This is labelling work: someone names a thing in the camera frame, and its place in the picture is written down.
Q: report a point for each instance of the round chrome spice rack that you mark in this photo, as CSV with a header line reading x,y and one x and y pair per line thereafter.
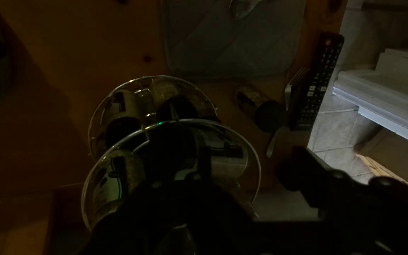
x,y
159,128

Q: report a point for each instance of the silver metal spoon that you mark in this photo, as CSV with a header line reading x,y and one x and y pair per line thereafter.
x,y
242,7

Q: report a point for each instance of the black remote control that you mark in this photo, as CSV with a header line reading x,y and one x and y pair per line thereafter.
x,y
308,95

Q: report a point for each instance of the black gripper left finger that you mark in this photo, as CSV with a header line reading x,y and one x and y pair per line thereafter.
x,y
142,221

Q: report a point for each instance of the grey quilted pot holder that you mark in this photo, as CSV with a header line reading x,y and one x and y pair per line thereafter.
x,y
203,40

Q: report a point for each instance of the white shelf unit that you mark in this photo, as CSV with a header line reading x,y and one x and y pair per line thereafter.
x,y
381,94

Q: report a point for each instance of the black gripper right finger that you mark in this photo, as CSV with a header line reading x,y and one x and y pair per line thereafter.
x,y
361,218

